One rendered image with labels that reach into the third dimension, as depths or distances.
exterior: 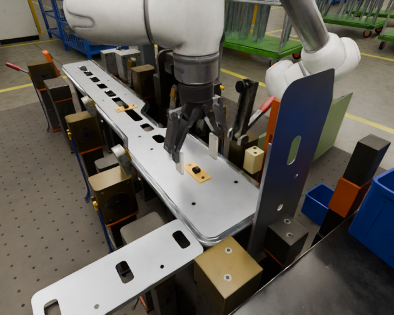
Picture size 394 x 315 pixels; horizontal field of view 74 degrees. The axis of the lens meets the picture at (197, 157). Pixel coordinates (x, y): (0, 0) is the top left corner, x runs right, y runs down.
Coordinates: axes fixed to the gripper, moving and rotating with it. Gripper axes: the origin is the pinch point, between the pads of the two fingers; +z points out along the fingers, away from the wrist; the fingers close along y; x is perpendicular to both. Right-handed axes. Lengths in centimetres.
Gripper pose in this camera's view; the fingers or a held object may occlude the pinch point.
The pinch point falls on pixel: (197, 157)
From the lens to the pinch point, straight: 66.7
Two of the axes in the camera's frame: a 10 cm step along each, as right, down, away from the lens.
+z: 0.1, 8.0, 6.0
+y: -8.2, 3.5, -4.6
